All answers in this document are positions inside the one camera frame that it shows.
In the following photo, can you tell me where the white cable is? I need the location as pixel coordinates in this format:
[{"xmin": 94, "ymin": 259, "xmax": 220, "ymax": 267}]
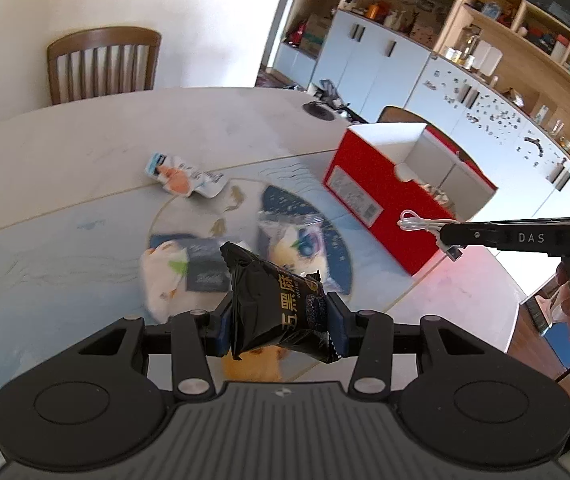
[{"xmin": 397, "ymin": 209, "xmax": 463, "ymax": 264}]

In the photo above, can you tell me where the black foil snack packet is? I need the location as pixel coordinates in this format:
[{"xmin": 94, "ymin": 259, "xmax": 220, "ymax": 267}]
[{"xmin": 220, "ymin": 242, "xmax": 339, "ymax": 363}]

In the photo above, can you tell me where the clear cream bun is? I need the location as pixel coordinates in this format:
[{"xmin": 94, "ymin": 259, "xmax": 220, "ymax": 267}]
[{"xmin": 258, "ymin": 211, "xmax": 328, "ymax": 278}]

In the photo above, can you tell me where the silver foil snack packet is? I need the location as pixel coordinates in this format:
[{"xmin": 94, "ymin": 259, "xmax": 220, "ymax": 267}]
[{"xmin": 421, "ymin": 183, "xmax": 456, "ymax": 214}]

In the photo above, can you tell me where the white green tissue packet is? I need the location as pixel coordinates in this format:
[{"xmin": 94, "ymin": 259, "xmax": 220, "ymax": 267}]
[{"xmin": 140, "ymin": 237, "xmax": 231, "ymax": 323}]

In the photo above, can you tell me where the red and white cardboard box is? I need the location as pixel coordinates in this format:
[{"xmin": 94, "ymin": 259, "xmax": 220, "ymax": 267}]
[{"xmin": 324, "ymin": 122, "xmax": 497, "ymax": 275}]

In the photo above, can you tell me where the round blue patterned mat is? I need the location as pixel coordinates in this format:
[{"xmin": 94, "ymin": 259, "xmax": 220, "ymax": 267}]
[{"xmin": 140, "ymin": 179, "xmax": 353, "ymax": 382}]

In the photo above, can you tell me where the brown wooden chair by box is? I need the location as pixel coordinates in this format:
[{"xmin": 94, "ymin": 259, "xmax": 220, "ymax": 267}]
[{"xmin": 377, "ymin": 105, "xmax": 430, "ymax": 125}]

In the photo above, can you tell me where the white orange snack wrapper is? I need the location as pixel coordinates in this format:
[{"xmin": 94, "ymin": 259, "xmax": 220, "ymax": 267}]
[{"xmin": 145, "ymin": 153, "xmax": 227, "ymax": 198}]

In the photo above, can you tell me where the grey phone stand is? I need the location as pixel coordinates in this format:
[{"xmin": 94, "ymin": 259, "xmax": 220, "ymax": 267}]
[{"xmin": 302, "ymin": 79, "xmax": 350, "ymax": 122}]

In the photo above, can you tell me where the wooden shelf unit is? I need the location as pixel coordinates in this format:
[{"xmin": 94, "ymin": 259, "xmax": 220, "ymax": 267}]
[{"xmin": 284, "ymin": 0, "xmax": 570, "ymax": 181}]

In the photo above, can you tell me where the brown wooden chair far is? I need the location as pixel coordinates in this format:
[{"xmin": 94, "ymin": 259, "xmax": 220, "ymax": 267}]
[{"xmin": 46, "ymin": 26, "xmax": 161, "ymax": 105}]

